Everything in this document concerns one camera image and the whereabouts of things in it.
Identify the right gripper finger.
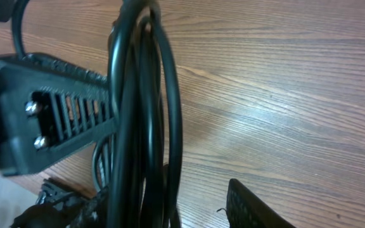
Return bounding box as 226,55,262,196
226,179,295,228

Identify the black usb cable long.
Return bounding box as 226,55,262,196
105,0,183,228

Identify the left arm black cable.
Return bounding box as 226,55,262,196
10,0,31,60

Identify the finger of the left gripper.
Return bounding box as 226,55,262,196
0,53,116,176
11,179,108,228

